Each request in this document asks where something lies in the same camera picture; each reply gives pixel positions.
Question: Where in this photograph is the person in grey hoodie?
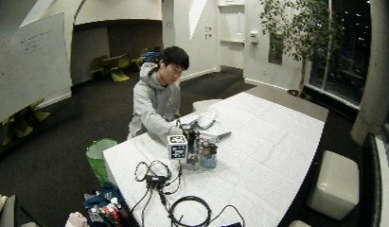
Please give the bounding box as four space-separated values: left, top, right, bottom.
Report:
126 45 192 141

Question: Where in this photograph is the indoor tree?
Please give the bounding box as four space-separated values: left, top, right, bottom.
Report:
259 0 344 96

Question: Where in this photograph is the black cable hub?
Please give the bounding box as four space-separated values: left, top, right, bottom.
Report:
146 174 170 188

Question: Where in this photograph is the black coiled cable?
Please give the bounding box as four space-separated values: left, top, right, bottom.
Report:
168 195 214 227

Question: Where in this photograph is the dark bag with items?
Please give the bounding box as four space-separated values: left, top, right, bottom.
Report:
82 183 132 227

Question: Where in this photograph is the white ottoman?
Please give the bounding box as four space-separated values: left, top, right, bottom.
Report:
192 98 224 114

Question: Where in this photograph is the white marker cube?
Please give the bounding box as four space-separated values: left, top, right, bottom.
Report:
167 134 190 162

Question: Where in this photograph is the white whiteboard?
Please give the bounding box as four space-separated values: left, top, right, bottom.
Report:
0 11 74 129

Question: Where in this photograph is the plant pot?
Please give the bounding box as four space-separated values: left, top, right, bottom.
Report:
287 89 314 101

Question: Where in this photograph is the thin black cable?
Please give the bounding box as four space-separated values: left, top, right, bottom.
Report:
130 159 184 221

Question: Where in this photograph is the white cube stool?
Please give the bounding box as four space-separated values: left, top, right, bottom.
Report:
287 219 312 227
307 149 360 221

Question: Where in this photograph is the green chair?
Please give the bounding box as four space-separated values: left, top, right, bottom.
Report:
108 54 131 83
130 47 150 71
90 55 110 79
0 98 52 145

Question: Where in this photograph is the green waste bin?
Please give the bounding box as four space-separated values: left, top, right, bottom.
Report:
84 137 120 185

